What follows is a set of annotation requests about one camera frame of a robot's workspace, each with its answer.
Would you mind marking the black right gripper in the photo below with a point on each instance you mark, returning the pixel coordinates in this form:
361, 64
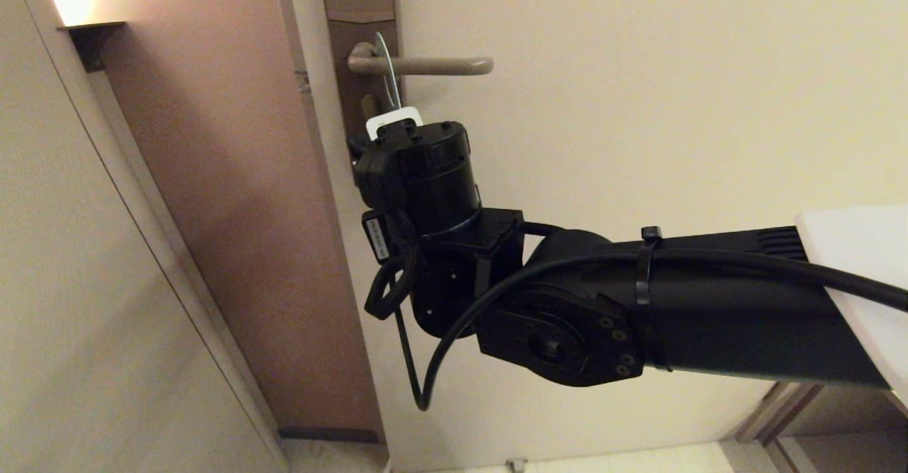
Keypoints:
377, 235

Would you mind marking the blue and white door hanger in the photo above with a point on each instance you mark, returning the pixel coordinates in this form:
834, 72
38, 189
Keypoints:
392, 86

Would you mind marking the grey floor door stop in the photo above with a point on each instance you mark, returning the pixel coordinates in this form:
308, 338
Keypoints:
518, 466

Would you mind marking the white room door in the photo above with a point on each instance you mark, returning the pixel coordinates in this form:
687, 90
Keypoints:
638, 104

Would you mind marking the black wall lamp bracket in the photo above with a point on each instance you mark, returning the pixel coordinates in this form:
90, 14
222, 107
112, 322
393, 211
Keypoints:
89, 37

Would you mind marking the brown door frame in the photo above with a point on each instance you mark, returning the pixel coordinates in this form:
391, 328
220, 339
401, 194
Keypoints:
773, 409

